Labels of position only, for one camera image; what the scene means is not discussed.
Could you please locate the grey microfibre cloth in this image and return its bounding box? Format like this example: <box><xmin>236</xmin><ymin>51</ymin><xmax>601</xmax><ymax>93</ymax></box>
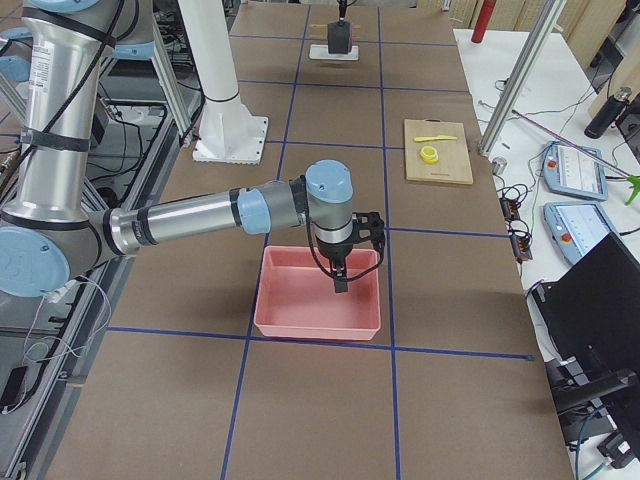
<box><xmin>327</xmin><ymin>21</ymin><xmax>352</xmax><ymax>54</ymax></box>

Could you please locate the near teach pendant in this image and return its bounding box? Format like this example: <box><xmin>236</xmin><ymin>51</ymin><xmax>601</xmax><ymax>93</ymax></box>
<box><xmin>543</xmin><ymin>201</ymin><xmax>617</xmax><ymax>265</ymax></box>

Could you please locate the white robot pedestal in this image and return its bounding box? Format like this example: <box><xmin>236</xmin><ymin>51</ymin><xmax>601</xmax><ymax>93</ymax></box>
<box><xmin>179</xmin><ymin>0</ymin><xmax>269</xmax><ymax>165</ymax></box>

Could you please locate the pink plastic bin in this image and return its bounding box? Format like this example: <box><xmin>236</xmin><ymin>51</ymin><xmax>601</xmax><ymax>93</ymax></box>
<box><xmin>254</xmin><ymin>246</ymin><xmax>381</xmax><ymax>341</ymax></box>

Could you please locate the yellow plastic knife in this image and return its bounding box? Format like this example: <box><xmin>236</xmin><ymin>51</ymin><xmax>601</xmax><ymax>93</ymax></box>
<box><xmin>413</xmin><ymin>135</ymin><xmax>458</xmax><ymax>143</ymax></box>

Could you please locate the red bottle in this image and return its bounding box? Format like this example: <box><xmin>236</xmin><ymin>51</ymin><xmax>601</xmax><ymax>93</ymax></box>
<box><xmin>471</xmin><ymin>0</ymin><xmax>497</xmax><ymax>44</ymax></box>

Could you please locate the black bottle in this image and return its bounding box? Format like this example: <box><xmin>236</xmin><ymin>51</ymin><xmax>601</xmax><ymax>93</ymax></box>
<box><xmin>584</xmin><ymin>86</ymin><xmax>632</xmax><ymax>139</ymax></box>

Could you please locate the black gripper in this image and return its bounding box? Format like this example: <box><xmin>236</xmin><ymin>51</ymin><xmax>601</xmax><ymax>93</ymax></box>
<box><xmin>318</xmin><ymin>241</ymin><xmax>352</xmax><ymax>294</ymax></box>

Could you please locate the grabber reacher tool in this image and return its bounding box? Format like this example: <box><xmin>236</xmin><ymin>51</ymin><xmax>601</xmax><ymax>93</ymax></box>
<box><xmin>511</xmin><ymin>109</ymin><xmax>640</xmax><ymax>206</ymax></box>

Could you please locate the wooden cutting board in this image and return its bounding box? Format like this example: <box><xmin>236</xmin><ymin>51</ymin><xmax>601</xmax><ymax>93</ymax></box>
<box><xmin>404</xmin><ymin>119</ymin><xmax>473</xmax><ymax>185</ymax></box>

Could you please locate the wooden stick outer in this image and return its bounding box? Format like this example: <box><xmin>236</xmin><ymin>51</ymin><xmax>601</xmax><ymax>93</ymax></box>
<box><xmin>310</xmin><ymin>23</ymin><xmax>362</xmax><ymax>29</ymax></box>

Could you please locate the small metal cylinder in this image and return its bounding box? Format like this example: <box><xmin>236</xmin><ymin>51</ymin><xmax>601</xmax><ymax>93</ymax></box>
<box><xmin>491</xmin><ymin>156</ymin><xmax>508</xmax><ymax>176</ymax></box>

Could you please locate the black monitor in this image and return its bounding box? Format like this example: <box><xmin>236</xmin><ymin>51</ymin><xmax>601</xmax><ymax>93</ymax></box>
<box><xmin>533</xmin><ymin>234</ymin><xmax>639</xmax><ymax>454</ymax></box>

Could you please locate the far teach pendant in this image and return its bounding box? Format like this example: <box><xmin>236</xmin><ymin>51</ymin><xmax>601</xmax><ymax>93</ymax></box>
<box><xmin>542</xmin><ymin>141</ymin><xmax>608</xmax><ymax>201</ymax></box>

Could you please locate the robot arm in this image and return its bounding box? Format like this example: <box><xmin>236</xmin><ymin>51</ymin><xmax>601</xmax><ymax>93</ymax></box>
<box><xmin>1</xmin><ymin>1</ymin><xmax>354</xmax><ymax>297</ymax></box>
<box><xmin>337</xmin><ymin>0</ymin><xmax>355</xmax><ymax>23</ymax></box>

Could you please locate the aluminium frame post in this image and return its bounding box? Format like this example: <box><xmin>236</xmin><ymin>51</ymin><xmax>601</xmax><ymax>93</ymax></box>
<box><xmin>478</xmin><ymin>0</ymin><xmax>566</xmax><ymax>157</ymax></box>

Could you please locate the white rectangular tray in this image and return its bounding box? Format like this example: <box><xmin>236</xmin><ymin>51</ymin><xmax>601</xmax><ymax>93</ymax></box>
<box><xmin>309</xmin><ymin>44</ymin><xmax>359</xmax><ymax>61</ymax></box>

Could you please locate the teach pendant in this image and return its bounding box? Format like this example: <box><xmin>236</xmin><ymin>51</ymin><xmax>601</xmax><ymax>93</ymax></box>
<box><xmin>542</xmin><ymin>141</ymin><xmax>608</xmax><ymax>201</ymax></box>
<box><xmin>543</xmin><ymin>201</ymin><xmax>617</xmax><ymax>265</ymax></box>

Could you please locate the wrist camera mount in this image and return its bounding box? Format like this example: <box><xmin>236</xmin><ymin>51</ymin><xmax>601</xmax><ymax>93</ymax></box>
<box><xmin>351</xmin><ymin>211</ymin><xmax>386</xmax><ymax>254</ymax></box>

